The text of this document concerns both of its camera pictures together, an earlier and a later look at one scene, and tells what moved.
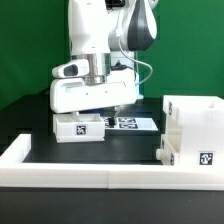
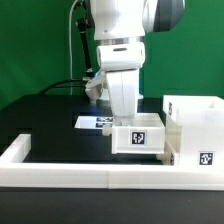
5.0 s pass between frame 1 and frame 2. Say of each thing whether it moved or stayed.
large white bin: stayed
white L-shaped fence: stayed
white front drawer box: stayed
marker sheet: moved
